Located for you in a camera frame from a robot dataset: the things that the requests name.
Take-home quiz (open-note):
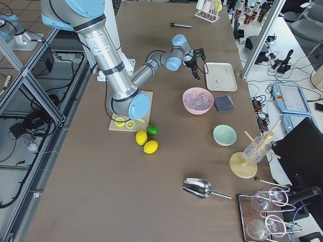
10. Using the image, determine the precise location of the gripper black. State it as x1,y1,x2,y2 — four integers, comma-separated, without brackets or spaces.
184,48,205,80

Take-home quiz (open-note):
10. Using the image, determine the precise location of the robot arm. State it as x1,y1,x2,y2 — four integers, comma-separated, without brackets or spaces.
41,1,205,119

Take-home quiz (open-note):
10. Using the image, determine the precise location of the clear ice cubes heap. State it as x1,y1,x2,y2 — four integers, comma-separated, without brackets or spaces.
184,91,211,110

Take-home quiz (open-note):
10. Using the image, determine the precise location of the pink cup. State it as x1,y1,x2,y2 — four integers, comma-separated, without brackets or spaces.
201,1,212,13

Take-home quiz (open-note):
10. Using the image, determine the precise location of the yellow cup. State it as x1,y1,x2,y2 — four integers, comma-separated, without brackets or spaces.
214,0,223,12

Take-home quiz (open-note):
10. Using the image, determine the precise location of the white cup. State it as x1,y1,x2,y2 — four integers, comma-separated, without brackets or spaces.
196,0,204,11

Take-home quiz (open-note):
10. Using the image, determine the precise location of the steel ice scoop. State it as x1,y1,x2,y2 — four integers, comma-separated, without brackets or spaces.
182,178,232,200

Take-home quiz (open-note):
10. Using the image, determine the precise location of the cream serving tray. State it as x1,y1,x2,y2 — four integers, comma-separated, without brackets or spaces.
204,63,238,92

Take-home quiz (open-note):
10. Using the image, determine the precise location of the pink bowl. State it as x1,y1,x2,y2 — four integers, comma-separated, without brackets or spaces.
182,87,213,115

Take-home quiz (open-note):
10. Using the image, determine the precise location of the grey microfibre cloth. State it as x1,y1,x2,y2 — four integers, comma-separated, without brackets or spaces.
213,94,235,112

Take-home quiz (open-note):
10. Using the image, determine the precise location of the steel muddler black tip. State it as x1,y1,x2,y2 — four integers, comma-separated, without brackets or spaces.
170,22,192,28

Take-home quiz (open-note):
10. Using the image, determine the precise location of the green bowl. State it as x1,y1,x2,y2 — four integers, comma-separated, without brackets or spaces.
213,125,237,146

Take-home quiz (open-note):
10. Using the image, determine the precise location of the green lime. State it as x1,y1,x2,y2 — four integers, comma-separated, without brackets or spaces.
146,125,159,136

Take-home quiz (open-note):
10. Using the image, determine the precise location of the wooden cutting board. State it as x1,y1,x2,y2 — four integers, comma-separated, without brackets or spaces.
109,91,153,132

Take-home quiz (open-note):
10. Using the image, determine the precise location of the lemon half slice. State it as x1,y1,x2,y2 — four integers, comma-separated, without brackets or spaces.
126,120,136,129
115,117,126,127

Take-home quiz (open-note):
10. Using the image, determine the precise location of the whole yellow lemon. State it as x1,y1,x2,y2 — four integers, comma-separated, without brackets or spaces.
143,140,158,154
135,131,148,146

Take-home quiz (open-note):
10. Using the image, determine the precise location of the clear glass mug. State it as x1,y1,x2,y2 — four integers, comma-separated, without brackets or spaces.
244,136,272,163

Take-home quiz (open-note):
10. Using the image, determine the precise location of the blue teach pendant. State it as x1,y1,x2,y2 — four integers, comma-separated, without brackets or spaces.
282,113,316,134
272,83,312,115

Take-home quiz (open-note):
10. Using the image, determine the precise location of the black smartphone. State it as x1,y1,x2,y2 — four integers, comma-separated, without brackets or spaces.
314,103,323,112

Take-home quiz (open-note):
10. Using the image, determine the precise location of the black monitor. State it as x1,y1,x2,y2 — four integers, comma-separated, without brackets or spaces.
272,117,323,192

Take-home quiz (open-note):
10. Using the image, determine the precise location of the wine glass holder tray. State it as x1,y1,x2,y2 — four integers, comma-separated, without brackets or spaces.
237,185,302,241

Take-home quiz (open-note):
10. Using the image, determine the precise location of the white wire cup rack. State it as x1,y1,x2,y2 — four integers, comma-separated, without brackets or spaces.
195,2,220,23

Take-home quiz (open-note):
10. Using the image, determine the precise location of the aluminium frame post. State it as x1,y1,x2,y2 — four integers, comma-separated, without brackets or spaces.
240,0,286,81

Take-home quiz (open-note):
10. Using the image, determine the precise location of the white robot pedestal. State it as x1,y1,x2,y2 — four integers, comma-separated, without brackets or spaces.
96,0,136,83

